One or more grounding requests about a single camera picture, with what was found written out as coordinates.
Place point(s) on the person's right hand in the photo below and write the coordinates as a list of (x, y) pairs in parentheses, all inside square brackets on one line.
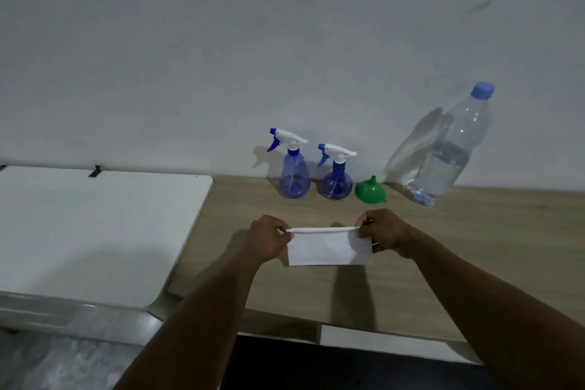
[(388, 232)]

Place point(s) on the person's left hand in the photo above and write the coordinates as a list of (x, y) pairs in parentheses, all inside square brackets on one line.
[(267, 239)]

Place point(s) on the green plastic funnel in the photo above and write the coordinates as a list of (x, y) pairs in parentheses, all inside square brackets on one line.
[(370, 193)]

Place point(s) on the white paper towel sheet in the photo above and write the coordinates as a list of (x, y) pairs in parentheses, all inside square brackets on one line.
[(329, 248)]

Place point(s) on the clear plastic water bottle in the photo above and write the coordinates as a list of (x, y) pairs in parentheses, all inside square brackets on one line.
[(445, 161)]

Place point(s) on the white blue trigger spray head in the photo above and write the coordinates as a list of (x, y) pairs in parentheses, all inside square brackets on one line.
[(338, 150), (288, 136)]

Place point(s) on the blue bottle cap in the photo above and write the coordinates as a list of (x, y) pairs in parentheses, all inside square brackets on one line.
[(483, 90)]

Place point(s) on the person's left forearm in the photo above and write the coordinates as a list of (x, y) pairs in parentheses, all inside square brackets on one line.
[(192, 330)]

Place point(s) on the person's right forearm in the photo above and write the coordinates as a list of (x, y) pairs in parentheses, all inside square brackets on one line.
[(493, 312)]

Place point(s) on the wooden table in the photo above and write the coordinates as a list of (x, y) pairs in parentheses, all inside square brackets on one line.
[(502, 257)]

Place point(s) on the black wooden board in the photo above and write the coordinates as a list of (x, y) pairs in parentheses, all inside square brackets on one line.
[(343, 367)]

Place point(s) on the white side table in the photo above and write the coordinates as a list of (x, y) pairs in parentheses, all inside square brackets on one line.
[(91, 234)]

